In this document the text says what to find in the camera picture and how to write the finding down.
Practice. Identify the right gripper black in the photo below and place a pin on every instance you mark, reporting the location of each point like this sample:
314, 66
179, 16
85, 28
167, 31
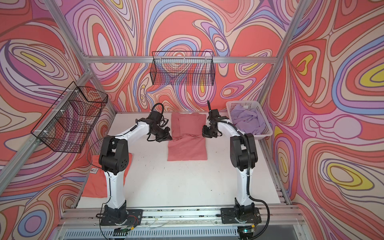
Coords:
207, 134

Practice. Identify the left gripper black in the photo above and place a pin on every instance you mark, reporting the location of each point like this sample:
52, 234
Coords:
167, 137

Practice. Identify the pink t shirt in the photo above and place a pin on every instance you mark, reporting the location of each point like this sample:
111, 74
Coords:
188, 143

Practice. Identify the white plastic laundry basket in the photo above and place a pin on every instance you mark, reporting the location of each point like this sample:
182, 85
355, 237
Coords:
251, 105

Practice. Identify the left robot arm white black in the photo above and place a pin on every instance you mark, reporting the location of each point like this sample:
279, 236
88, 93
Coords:
114, 159

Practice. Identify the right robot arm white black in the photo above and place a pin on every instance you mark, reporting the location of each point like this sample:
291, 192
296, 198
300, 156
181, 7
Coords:
243, 156

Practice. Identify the lavender t shirt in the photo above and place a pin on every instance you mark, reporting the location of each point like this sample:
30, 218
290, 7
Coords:
249, 121

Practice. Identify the folded red t shirt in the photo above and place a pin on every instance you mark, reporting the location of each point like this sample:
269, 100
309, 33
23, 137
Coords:
96, 185

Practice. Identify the black wire basket back wall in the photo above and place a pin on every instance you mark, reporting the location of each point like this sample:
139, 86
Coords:
179, 73

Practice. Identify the black wire basket wall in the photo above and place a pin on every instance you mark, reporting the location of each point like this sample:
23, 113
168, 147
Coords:
179, 73
68, 128

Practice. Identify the aluminium frame back crossbar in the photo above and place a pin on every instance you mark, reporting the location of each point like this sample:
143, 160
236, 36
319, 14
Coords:
216, 60

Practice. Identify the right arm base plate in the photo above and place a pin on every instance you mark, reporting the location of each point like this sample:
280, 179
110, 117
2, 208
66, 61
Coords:
232, 216

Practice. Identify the black wire basket left wall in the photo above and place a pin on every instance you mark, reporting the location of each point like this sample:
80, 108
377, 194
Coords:
68, 128

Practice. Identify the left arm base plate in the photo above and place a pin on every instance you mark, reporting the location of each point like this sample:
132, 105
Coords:
124, 217

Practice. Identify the aluminium frame rail base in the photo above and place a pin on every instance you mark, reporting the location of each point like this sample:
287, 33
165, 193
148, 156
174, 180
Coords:
183, 223

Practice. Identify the aluminium frame right post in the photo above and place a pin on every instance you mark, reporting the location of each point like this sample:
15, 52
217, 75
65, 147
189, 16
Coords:
294, 25

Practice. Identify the aluminium frame post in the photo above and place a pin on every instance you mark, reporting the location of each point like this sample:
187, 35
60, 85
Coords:
68, 35
294, 25

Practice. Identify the aluminium frame left post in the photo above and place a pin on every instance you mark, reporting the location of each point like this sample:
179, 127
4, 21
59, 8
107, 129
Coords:
68, 35

